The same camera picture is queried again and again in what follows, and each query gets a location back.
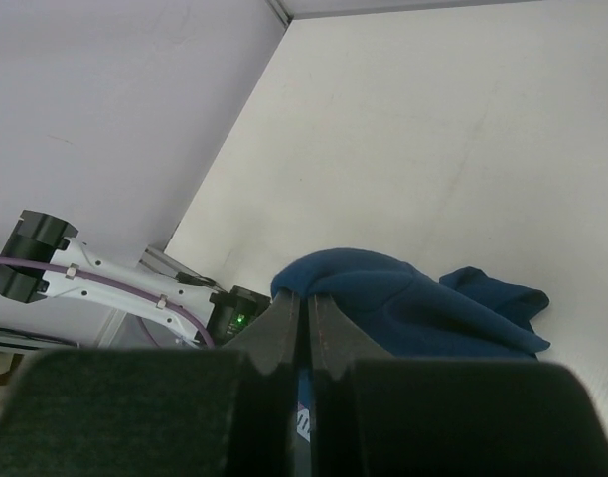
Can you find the aluminium mounting rail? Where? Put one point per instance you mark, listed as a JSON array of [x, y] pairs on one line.
[[123, 330]]

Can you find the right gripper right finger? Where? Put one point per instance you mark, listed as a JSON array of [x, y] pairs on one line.
[[335, 341]]

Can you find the blue mickey t shirt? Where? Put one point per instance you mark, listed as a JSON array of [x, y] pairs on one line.
[[463, 314]]

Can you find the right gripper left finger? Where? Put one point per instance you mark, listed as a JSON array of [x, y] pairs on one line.
[[270, 341]]

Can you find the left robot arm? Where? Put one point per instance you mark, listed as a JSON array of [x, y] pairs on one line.
[[43, 258]]

